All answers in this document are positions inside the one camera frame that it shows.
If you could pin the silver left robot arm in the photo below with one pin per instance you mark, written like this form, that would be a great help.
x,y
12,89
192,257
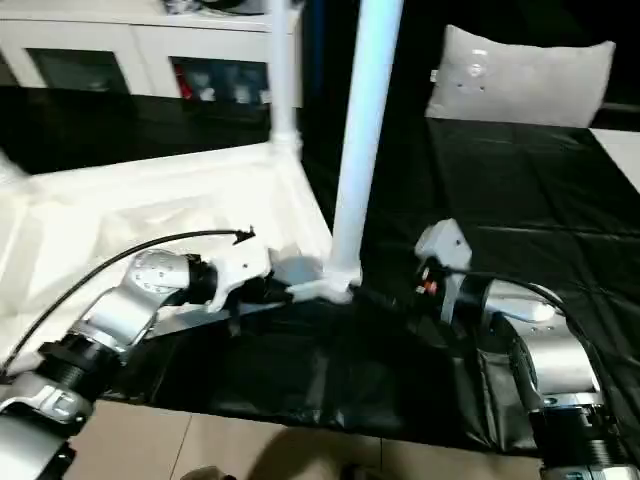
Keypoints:
x,y
115,310

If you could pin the grey cushion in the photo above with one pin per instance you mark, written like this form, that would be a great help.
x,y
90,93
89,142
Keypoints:
x,y
525,85

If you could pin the white plastic table top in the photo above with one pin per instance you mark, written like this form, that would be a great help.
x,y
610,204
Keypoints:
x,y
125,190

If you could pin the grey round container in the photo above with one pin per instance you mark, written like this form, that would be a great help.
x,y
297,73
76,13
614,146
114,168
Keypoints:
x,y
230,4

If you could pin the dark rounded robot body part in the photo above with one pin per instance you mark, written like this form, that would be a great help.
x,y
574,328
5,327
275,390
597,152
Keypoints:
x,y
205,474

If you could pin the white flat board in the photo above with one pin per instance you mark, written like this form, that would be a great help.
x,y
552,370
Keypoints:
x,y
622,155

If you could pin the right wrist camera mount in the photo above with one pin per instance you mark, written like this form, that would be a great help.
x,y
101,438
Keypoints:
x,y
447,245

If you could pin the black box with gold label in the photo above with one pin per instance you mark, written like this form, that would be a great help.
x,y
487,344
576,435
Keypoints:
x,y
325,50

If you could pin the white cabinet with glass doors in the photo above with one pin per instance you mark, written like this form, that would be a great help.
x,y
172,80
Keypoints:
x,y
125,35

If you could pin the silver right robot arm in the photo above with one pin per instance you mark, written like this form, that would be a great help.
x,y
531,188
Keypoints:
x,y
550,340

